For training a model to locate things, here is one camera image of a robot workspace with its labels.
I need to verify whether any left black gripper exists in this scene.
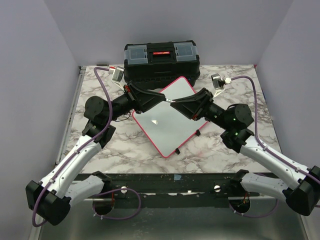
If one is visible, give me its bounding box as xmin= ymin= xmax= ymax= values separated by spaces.
xmin=106 ymin=81 xmax=168 ymax=124

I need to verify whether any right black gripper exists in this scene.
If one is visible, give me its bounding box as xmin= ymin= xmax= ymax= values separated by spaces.
xmin=170 ymin=88 xmax=231 ymax=131

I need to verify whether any pink framed whiteboard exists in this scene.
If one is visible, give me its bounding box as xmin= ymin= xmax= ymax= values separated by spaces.
xmin=132 ymin=75 xmax=211 ymax=159

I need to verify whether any blue whiteboard marker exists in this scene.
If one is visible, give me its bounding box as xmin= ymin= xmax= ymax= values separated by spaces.
xmin=165 ymin=98 xmax=176 ymax=104

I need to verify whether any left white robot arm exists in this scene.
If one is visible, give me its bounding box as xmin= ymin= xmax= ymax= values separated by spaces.
xmin=25 ymin=82 xmax=166 ymax=227

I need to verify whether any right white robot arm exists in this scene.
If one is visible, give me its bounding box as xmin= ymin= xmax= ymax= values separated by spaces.
xmin=170 ymin=88 xmax=320 ymax=216

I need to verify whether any black whiteboard stand clip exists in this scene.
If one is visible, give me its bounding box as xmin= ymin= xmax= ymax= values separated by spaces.
xmin=195 ymin=129 xmax=201 ymax=136

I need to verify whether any black plastic toolbox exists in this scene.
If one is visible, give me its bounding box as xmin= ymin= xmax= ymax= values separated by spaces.
xmin=124 ymin=40 xmax=201 ymax=90

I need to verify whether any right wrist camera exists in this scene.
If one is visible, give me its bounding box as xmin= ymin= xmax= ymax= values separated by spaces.
xmin=211 ymin=73 xmax=226 ymax=91

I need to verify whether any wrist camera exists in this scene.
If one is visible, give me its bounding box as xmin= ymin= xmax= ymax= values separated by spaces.
xmin=211 ymin=73 xmax=226 ymax=91
xmin=111 ymin=66 xmax=125 ymax=83

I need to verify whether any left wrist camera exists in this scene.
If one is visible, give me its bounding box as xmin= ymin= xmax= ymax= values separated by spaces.
xmin=111 ymin=66 xmax=125 ymax=83

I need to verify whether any aluminium frame rail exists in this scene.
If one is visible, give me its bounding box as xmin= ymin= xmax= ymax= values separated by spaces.
xmin=54 ymin=66 xmax=87 ymax=166

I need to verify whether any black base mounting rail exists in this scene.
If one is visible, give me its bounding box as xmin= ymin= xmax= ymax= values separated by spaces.
xmin=102 ymin=170 xmax=259 ymax=209

